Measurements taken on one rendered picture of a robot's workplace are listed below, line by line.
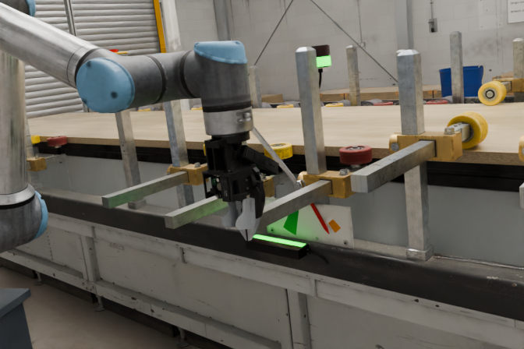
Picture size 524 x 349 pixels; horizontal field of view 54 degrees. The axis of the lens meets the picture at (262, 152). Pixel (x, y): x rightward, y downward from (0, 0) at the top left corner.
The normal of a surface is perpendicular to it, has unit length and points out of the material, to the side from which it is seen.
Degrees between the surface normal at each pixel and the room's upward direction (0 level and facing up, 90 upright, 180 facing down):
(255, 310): 90
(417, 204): 90
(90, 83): 92
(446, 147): 90
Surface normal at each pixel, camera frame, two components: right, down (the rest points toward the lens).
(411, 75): -0.64, 0.22
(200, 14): 0.73, 0.05
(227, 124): -0.02, 0.18
